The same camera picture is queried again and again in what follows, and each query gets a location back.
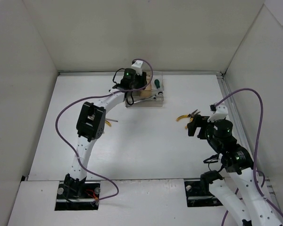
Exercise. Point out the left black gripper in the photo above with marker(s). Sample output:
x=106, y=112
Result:
x=143, y=79

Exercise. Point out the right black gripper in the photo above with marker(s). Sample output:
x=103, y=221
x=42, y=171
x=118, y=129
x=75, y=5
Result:
x=194, y=125

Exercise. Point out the green handled stubby screwdriver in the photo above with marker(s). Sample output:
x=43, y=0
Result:
x=157, y=83

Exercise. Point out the silver ratchet wrench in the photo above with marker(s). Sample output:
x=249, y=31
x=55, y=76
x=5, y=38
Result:
x=155, y=97

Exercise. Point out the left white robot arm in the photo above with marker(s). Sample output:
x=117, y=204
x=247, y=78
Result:
x=91, y=123

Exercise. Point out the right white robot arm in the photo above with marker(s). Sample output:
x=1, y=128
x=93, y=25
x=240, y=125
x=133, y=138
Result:
x=252, y=209

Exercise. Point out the amber plastic bin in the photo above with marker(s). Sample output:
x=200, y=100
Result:
x=148, y=90

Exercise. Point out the clear long plastic bin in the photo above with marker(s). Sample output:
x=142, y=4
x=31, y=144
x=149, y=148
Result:
x=130, y=101

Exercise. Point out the clear small plastic bin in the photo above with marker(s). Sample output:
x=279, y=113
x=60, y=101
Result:
x=160, y=76

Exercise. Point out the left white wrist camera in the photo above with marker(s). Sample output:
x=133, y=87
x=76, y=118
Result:
x=137, y=66

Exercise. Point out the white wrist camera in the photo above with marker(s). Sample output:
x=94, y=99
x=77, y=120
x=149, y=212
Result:
x=137, y=66
x=220, y=112

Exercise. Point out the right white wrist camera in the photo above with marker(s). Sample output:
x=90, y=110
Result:
x=220, y=112

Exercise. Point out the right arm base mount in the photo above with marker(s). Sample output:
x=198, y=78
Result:
x=197, y=191

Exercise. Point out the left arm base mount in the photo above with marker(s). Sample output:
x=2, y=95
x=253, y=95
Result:
x=77, y=195

